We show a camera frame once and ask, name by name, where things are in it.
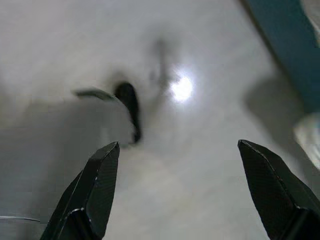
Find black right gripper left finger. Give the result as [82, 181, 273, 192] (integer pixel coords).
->
[39, 141, 121, 240]

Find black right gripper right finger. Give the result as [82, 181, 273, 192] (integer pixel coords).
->
[237, 139, 320, 240]

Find cream bed mattress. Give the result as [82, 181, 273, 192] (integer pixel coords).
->
[293, 0, 320, 170]

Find dark teal bed frame rail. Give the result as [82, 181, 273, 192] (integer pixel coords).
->
[246, 0, 320, 114]

